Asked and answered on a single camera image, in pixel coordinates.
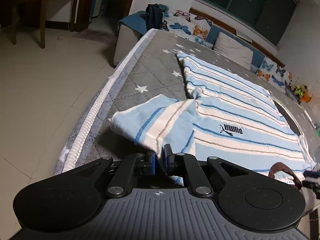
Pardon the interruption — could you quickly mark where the blue white striped shirt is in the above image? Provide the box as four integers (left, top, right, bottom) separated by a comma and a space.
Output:
111, 51, 316, 179

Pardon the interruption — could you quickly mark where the round heater in table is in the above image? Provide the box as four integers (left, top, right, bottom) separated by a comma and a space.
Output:
272, 96, 317, 139

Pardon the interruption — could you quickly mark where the plush toy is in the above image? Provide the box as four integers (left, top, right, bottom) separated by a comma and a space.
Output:
291, 84, 312, 103

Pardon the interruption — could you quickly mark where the butterfly print pillow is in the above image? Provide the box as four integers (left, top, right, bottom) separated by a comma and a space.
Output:
161, 7, 213, 49
256, 57, 293, 94

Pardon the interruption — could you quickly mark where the grey star pattern mattress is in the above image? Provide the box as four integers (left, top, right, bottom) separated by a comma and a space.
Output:
54, 30, 319, 174

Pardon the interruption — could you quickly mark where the plain grey pillow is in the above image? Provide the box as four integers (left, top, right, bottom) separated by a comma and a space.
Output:
214, 32, 253, 70

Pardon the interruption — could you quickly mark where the blue sofa bench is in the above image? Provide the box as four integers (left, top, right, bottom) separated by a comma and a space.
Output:
113, 4, 293, 93

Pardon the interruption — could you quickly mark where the dark backpack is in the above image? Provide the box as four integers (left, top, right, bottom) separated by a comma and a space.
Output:
146, 4, 164, 30

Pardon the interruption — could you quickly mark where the dark wooden table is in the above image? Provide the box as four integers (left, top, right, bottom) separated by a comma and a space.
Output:
0, 0, 82, 49

